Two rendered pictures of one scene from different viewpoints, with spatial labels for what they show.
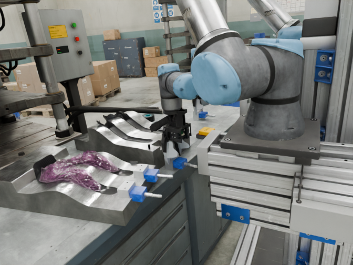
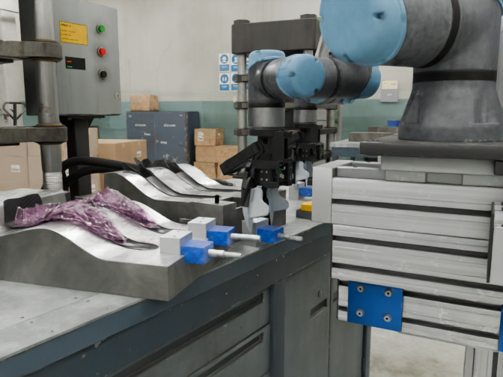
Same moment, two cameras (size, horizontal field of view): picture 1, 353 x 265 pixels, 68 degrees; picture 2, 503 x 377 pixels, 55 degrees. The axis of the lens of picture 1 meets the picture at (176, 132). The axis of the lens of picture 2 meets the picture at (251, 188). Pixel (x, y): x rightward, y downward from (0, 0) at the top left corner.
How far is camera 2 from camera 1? 26 cm
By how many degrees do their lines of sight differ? 13
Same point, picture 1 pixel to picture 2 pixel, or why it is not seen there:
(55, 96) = (52, 129)
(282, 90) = (471, 54)
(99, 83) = not seen: hidden behind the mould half
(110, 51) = (137, 130)
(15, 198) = not seen: outside the picture
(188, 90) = (304, 78)
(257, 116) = (426, 103)
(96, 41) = not seen: hidden behind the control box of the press
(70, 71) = (81, 101)
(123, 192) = (170, 242)
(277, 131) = (462, 124)
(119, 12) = (162, 69)
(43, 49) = (48, 48)
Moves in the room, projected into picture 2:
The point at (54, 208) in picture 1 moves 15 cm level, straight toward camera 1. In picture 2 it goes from (33, 268) to (50, 297)
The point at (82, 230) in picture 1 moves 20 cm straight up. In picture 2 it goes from (84, 302) to (77, 168)
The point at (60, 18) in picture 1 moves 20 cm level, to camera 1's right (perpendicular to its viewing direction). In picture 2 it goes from (80, 14) to (138, 14)
